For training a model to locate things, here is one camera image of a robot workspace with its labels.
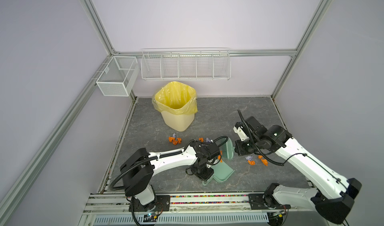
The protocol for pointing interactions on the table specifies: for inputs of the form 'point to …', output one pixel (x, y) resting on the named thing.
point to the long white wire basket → (185, 64)
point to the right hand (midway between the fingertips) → (236, 150)
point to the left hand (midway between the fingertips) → (204, 181)
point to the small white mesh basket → (117, 77)
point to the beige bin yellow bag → (177, 102)
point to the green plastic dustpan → (222, 171)
